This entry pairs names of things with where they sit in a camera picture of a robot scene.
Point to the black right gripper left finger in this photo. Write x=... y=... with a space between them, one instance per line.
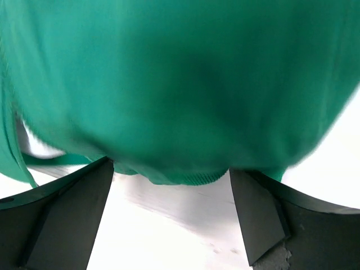
x=54 y=226

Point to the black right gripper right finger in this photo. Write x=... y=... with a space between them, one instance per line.
x=283 y=228

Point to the green jacket with white lining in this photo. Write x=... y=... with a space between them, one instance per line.
x=176 y=91

